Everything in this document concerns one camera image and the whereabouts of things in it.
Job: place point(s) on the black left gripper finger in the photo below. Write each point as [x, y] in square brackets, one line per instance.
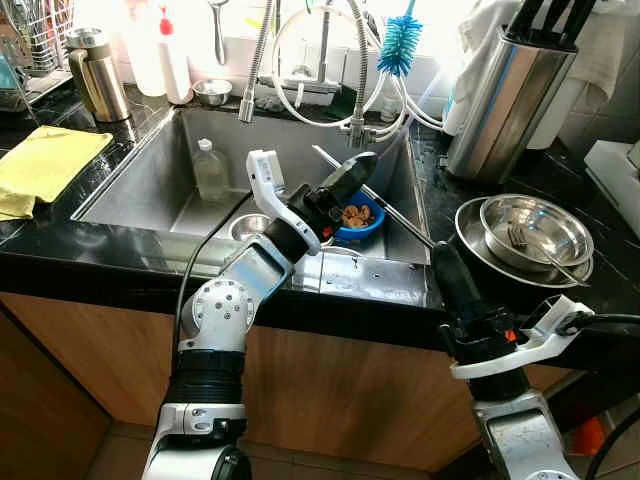
[360, 185]
[345, 172]

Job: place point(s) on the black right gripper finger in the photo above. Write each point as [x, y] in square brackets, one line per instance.
[448, 285]
[466, 285]

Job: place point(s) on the long steel utensil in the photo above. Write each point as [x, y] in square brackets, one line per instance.
[400, 218]

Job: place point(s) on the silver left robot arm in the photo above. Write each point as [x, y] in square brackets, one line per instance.
[215, 310]

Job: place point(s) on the brown food pieces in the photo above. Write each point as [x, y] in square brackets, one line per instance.
[358, 215]

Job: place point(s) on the large steel plate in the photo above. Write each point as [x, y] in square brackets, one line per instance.
[470, 245]

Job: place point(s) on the blue plastic bowl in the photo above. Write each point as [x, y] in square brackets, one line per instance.
[370, 230]

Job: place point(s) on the steel fork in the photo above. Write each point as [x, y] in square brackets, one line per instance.
[518, 238]

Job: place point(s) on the shallow steel dish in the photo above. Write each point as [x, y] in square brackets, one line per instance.
[250, 228]

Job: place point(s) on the chrome faucet body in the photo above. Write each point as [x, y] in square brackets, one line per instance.
[312, 90]

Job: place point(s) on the thin white plastic tube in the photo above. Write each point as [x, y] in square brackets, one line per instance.
[420, 112]

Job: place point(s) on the clear plastic bottle white cap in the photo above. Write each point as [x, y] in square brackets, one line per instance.
[210, 175]

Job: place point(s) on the white plastic tube loop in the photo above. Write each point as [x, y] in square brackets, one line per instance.
[275, 70]

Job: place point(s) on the teal bottle brush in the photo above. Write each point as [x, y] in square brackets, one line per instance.
[401, 45]

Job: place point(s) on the wooden cabinet front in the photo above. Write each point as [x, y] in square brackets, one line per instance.
[350, 400]

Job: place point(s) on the orange item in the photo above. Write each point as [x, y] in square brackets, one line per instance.
[590, 437]

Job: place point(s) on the small steel bowl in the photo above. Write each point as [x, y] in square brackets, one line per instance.
[212, 93]

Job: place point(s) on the steel knife block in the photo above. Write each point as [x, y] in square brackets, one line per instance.
[500, 110]

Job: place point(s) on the stainless steel sink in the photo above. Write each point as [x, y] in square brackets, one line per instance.
[160, 180]

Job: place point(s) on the white appliance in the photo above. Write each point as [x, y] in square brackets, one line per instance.
[615, 180]

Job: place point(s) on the white bottle red pump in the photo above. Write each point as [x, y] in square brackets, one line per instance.
[175, 70]

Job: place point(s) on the translucent white bottle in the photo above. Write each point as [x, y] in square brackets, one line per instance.
[147, 60]

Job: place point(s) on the steel thermos jug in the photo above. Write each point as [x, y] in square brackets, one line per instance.
[100, 85]

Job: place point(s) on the yellow cloth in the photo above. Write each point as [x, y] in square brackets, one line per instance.
[50, 165]

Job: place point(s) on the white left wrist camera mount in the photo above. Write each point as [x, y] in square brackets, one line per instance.
[268, 175]

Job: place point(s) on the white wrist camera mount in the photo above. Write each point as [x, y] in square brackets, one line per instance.
[268, 175]
[545, 335]

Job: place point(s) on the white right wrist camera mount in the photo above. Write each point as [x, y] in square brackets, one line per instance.
[545, 335]

